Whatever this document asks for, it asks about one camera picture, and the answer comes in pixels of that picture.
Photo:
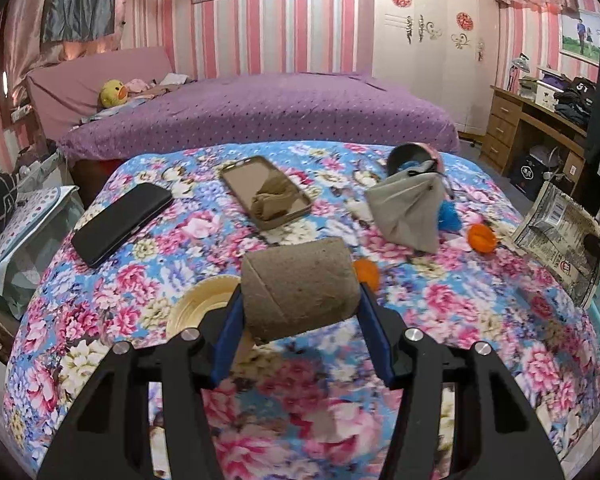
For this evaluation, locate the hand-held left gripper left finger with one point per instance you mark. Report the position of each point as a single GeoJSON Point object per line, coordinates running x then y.
{"type": "Point", "coordinates": [227, 332]}

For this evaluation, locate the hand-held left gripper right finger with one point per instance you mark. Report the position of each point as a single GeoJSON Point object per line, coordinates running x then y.
{"type": "Point", "coordinates": [377, 340]}

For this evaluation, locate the camouflage printed packet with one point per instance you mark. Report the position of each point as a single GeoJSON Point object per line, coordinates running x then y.
{"type": "Point", "coordinates": [550, 230]}

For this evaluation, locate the orange fruit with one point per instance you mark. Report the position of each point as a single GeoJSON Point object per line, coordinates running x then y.
{"type": "Point", "coordinates": [370, 272]}

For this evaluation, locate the cardboard roll tube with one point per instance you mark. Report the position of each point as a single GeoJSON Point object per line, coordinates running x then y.
{"type": "Point", "coordinates": [300, 285]}

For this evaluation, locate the grey cloth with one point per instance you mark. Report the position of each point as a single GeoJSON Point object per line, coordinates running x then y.
{"type": "Point", "coordinates": [410, 210]}

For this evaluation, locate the blue plastic wrap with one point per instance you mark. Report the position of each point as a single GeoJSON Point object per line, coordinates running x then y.
{"type": "Point", "coordinates": [450, 217]}

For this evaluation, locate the cream round bowl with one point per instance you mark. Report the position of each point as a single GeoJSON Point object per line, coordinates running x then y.
{"type": "Point", "coordinates": [200, 305]}

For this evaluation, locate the black bag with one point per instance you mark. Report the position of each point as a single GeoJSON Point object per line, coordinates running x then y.
{"type": "Point", "coordinates": [530, 174]}

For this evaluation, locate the crumpled brown paper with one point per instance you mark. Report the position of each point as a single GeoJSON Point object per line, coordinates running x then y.
{"type": "Point", "coordinates": [272, 197]}

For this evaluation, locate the black phone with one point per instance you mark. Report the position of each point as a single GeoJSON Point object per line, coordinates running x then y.
{"type": "Point", "coordinates": [122, 222]}

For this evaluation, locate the pile of dark clothes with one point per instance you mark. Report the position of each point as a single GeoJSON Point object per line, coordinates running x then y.
{"type": "Point", "coordinates": [575, 97]}

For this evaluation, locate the phone in clear case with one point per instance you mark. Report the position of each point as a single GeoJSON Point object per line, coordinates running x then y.
{"type": "Point", "coordinates": [245, 180]}

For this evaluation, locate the wooden desk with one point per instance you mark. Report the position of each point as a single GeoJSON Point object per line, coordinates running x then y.
{"type": "Point", "coordinates": [502, 120]}

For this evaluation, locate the white box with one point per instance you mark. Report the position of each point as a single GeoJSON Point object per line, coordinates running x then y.
{"type": "Point", "coordinates": [547, 94]}

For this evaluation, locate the pink mug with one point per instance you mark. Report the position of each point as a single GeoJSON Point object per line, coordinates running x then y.
{"type": "Point", "coordinates": [415, 154]}

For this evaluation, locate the desk lamp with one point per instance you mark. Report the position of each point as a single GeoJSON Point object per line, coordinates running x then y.
{"type": "Point", "coordinates": [517, 67]}

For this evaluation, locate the red bed skirt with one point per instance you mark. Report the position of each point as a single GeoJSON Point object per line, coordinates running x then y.
{"type": "Point", "coordinates": [92, 177]}

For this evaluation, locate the grey-green floral cloth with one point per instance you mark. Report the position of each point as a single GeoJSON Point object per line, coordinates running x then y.
{"type": "Point", "coordinates": [25, 275]}

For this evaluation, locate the small framed photo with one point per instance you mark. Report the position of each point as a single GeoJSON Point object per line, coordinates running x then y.
{"type": "Point", "coordinates": [582, 35]}

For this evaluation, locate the purple dotted bed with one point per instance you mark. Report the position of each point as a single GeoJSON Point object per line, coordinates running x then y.
{"type": "Point", "coordinates": [280, 110]}

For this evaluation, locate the polka dot cloth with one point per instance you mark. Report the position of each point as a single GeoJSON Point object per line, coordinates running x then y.
{"type": "Point", "coordinates": [27, 220]}

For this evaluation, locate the white wardrobe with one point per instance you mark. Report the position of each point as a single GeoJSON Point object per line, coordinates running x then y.
{"type": "Point", "coordinates": [430, 70]}

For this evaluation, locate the white folded cloth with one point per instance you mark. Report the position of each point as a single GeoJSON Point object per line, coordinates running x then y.
{"type": "Point", "coordinates": [175, 78]}

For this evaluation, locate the pink plush toy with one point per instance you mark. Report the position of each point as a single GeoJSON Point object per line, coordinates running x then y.
{"type": "Point", "coordinates": [137, 85]}

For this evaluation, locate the yellow duck plush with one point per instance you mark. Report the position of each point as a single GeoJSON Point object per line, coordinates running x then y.
{"type": "Point", "coordinates": [114, 92]}

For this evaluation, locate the pink headboard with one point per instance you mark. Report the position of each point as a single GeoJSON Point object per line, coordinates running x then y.
{"type": "Point", "coordinates": [80, 80]}

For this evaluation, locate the pink satin curtain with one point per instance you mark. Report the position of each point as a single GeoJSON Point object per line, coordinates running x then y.
{"type": "Point", "coordinates": [25, 20]}

